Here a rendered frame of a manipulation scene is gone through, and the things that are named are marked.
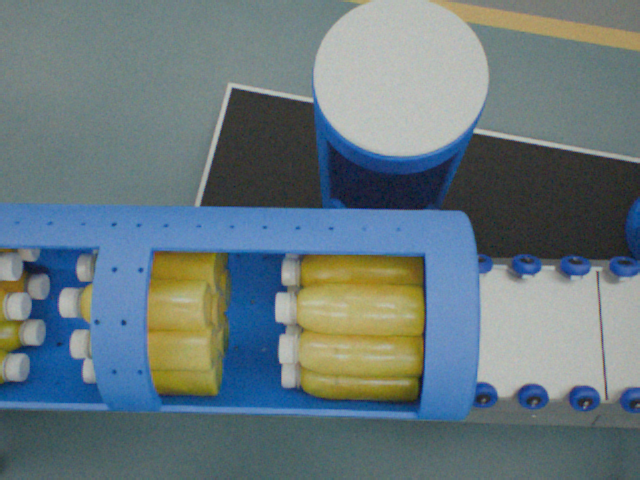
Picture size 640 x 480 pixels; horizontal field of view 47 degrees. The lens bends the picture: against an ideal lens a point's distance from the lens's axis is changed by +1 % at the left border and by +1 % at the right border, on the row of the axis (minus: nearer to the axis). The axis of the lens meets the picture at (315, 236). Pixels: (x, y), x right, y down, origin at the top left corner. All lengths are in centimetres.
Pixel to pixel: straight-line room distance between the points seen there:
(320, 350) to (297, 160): 118
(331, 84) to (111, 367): 56
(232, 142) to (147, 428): 84
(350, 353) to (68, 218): 41
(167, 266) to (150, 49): 154
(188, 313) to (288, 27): 162
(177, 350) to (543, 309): 58
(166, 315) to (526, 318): 58
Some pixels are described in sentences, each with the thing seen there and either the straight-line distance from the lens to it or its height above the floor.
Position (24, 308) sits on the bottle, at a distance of 115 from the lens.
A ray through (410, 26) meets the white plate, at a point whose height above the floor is 104.
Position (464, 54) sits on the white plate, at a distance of 123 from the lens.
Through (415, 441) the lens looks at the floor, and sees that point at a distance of 211.
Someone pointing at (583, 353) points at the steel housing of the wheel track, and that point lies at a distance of 124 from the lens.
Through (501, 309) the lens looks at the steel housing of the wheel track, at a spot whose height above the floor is 93.
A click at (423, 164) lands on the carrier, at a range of 119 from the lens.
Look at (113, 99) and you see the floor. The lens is 244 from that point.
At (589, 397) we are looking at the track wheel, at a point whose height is 98.
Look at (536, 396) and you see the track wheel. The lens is 116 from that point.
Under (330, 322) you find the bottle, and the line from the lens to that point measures 94.
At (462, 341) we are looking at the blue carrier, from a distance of 89.
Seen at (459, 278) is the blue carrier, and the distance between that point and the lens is 90.
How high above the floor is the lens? 210
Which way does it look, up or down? 75 degrees down
